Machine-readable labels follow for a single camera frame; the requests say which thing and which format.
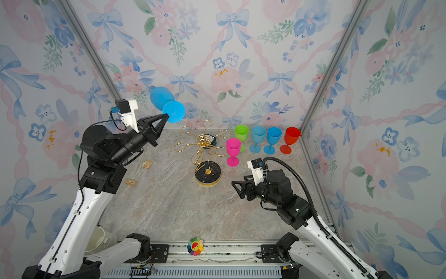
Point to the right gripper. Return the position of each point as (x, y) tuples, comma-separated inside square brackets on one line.
[(246, 186)]

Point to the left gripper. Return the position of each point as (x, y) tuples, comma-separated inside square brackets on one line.
[(150, 134)]

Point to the blue wine glass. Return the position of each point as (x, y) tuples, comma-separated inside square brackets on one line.
[(274, 135), (164, 100)]

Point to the pink wine glass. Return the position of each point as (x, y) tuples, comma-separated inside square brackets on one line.
[(233, 147)]

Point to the green wine glass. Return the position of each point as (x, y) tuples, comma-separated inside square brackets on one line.
[(241, 133)]

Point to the teal wine glass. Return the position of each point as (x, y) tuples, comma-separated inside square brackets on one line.
[(258, 135)]

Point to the red wine glass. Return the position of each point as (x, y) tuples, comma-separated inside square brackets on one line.
[(291, 136)]

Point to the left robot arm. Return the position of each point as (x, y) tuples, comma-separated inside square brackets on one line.
[(108, 155)]

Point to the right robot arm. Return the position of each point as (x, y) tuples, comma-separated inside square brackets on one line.
[(297, 212)]

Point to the round cracker piece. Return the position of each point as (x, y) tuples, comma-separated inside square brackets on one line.
[(146, 164)]

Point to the dark grey alarm clock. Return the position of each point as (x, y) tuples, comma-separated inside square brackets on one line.
[(211, 141)]

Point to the square cracker piece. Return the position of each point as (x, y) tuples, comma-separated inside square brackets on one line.
[(130, 182)]

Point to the rainbow flower toy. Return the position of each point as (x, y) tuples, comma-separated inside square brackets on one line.
[(195, 246)]

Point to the white paper cup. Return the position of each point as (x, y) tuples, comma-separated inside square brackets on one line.
[(100, 240)]

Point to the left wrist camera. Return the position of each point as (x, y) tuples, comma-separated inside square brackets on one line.
[(125, 109)]

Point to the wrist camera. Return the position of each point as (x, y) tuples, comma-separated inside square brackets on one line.
[(259, 172), (125, 109)]

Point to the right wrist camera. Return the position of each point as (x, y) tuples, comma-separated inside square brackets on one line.
[(259, 172)]

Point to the gold wire glass rack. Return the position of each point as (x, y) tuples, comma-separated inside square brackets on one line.
[(207, 172)]

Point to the aluminium mounting rail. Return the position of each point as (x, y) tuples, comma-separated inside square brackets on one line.
[(216, 259)]

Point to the left frame post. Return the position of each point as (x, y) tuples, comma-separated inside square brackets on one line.
[(74, 21)]

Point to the frame post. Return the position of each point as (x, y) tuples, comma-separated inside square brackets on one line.
[(74, 21), (353, 24)]

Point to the right frame post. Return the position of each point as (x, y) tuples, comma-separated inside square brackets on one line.
[(353, 24)]

